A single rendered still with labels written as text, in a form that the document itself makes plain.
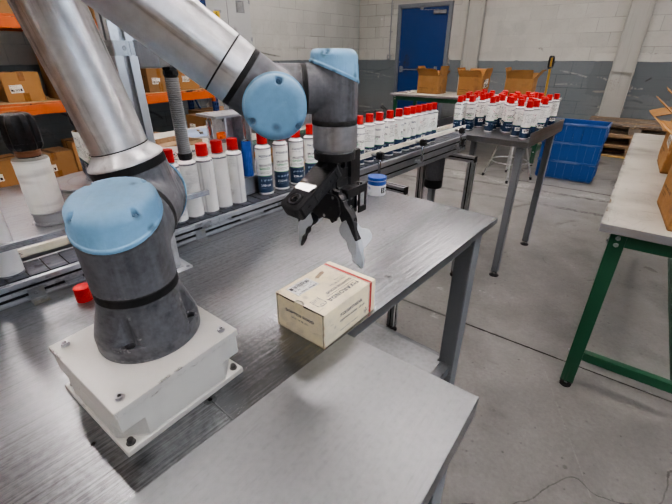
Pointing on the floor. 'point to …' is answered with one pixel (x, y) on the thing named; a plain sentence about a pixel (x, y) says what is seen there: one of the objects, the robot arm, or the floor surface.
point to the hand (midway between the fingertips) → (327, 258)
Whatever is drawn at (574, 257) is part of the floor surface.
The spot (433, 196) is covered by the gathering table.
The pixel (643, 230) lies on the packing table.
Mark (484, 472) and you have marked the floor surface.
